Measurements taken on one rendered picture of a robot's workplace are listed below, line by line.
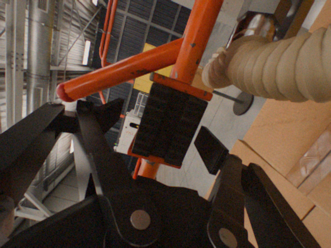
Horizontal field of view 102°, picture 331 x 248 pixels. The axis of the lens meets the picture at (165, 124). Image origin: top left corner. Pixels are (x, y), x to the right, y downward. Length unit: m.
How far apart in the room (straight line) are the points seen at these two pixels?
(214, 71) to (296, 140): 0.26
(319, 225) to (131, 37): 11.01
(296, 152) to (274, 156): 0.05
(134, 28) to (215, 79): 11.02
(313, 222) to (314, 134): 0.52
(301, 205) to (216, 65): 0.76
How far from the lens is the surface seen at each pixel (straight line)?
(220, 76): 0.19
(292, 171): 0.38
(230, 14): 1.28
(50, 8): 5.90
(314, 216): 0.84
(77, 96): 0.18
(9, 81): 2.89
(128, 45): 11.03
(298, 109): 0.42
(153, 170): 0.17
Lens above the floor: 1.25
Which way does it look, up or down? 8 degrees down
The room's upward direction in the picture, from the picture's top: 72 degrees counter-clockwise
